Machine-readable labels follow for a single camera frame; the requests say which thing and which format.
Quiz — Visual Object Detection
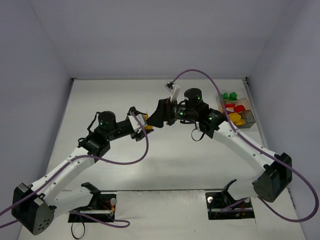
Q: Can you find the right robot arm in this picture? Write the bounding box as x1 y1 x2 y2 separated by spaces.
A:
147 88 292 203

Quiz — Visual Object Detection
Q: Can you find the yellow long lego brick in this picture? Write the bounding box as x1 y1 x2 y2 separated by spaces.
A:
139 113 154 131

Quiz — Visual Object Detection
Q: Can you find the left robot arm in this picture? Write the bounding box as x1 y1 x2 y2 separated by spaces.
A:
11 107 150 236

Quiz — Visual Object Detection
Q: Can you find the yellow striped lego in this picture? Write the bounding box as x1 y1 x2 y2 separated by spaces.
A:
234 119 246 126

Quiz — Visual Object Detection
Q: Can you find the yellow round printed lego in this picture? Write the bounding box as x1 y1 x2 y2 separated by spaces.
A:
228 112 242 123

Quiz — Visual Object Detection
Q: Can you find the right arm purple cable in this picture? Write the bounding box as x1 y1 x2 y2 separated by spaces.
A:
167 68 318 223

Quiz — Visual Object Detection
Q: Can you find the green sloped lego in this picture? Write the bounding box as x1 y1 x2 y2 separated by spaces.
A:
222 92 229 100

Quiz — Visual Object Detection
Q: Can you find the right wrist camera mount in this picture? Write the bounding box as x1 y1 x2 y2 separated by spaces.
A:
164 81 181 102

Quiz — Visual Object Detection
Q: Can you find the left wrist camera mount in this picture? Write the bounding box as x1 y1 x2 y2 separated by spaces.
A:
128 113 147 132

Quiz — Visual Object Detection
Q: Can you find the green square lego brick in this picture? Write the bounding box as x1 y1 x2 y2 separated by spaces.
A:
228 92 238 102

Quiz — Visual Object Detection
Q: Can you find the red long lego brick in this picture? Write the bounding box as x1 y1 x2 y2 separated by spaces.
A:
233 105 246 113

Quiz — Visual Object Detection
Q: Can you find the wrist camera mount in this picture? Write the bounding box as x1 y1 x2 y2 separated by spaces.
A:
164 81 181 102
128 113 147 132

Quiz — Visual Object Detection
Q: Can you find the red round flower lego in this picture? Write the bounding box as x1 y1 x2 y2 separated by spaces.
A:
224 104 236 114

